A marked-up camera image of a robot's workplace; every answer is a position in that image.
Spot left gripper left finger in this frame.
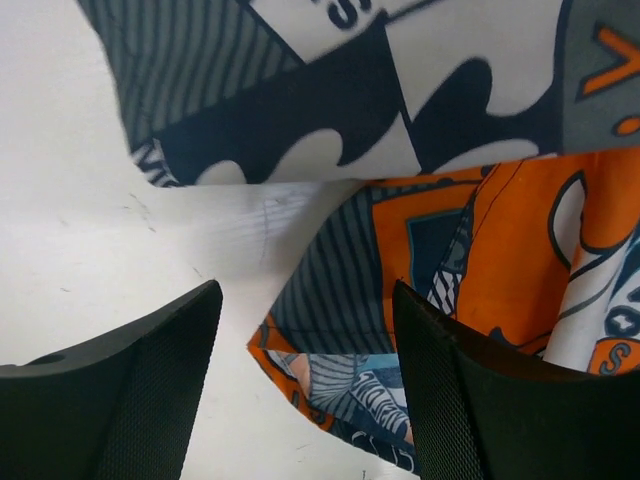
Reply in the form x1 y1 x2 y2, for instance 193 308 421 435
1 280 223 479

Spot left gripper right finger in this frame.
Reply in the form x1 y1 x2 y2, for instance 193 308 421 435
392 282 639 479

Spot colourful patterned shorts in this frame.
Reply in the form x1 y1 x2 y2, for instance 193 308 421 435
81 1 639 476

